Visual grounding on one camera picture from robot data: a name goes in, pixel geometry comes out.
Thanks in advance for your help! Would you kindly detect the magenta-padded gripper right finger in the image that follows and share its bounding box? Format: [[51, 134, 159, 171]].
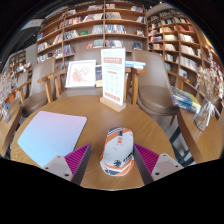
[[132, 143, 184, 186]]

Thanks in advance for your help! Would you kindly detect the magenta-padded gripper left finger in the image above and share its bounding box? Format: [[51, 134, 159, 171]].
[[42, 143, 92, 186]]

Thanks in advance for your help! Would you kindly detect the white orange computer mouse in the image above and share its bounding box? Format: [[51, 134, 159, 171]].
[[99, 126, 136, 177]]

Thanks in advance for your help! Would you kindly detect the blue pink gradient mouse pad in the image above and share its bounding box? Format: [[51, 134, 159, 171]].
[[17, 110, 88, 168]]

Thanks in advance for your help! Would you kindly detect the round wooden side table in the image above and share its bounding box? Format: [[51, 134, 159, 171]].
[[176, 106, 224, 164], [0, 103, 23, 158]]

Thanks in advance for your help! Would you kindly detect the blue yellow book stack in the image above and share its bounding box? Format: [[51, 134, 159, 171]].
[[170, 85, 202, 114]]

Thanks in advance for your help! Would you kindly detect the glass vase with beige flowers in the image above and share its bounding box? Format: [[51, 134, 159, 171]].
[[193, 49, 224, 132]]

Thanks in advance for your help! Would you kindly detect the glass vase with pink flowers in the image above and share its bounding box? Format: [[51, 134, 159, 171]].
[[0, 71, 16, 124]]

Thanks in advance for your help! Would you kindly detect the white framed flower picture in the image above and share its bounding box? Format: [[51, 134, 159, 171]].
[[65, 59, 97, 89]]

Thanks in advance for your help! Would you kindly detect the dark cover book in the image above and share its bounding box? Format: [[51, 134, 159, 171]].
[[95, 64, 104, 88]]

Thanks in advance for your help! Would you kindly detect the white sign on wooden base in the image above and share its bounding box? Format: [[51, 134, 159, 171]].
[[99, 47, 127, 113]]

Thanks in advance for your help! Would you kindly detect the light blue book stack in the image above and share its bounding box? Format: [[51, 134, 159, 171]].
[[124, 60, 147, 70]]

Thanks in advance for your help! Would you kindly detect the small distant wooden bookshelf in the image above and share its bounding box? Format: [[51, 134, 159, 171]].
[[8, 49, 28, 74]]

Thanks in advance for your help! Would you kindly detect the curved wooden bookshelf with books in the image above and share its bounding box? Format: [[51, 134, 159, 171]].
[[146, 9, 224, 111]]

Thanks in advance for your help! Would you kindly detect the wide wooden bookshelf with books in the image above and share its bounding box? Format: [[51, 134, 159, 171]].
[[35, 1, 148, 73]]

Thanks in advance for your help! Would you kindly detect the white hanging ceiling panel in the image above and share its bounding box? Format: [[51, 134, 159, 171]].
[[28, 18, 46, 29]]

